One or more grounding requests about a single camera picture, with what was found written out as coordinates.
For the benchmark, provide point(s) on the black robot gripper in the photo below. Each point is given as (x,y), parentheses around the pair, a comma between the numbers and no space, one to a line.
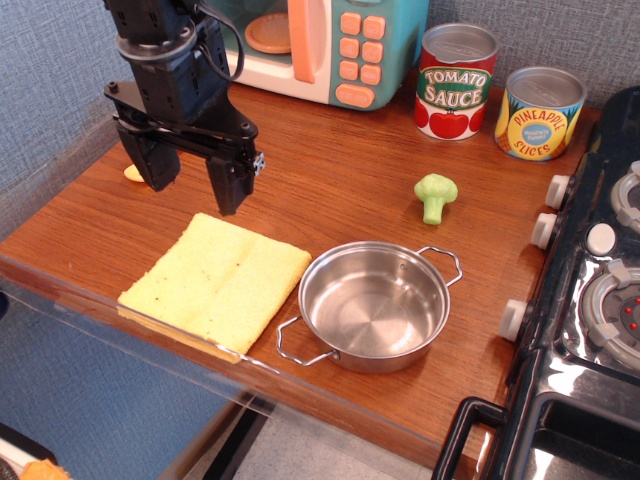
(179,100)

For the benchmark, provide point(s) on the yellow napkin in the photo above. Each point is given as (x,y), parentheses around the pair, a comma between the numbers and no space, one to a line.
(218,282)

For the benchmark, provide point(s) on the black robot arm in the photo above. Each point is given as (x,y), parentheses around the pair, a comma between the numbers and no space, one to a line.
(170,24)

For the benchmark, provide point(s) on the stainless steel pot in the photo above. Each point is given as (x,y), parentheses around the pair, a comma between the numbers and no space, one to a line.
(376,307)

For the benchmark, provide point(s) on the yellow dish brush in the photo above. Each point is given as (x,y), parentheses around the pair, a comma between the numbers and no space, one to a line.
(131,173)

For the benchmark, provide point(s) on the orange toy plate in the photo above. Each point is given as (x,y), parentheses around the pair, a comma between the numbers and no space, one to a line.
(269,34)

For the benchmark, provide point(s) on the teal toy microwave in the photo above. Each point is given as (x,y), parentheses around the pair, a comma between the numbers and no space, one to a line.
(349,54)

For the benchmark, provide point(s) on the green toy broccoli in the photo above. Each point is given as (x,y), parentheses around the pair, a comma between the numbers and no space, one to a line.
(435,191)

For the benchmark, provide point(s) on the tomato sauce can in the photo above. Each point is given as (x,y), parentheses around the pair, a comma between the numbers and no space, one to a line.
(454,78)

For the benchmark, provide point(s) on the orange fuzzy object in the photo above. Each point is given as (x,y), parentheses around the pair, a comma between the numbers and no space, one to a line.
(34,470)

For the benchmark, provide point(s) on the pineapple slices can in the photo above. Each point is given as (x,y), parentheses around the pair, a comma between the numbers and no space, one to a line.
(539,112)

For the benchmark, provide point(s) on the black toy stove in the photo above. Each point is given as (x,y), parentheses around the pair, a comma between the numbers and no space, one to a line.
(572,408)

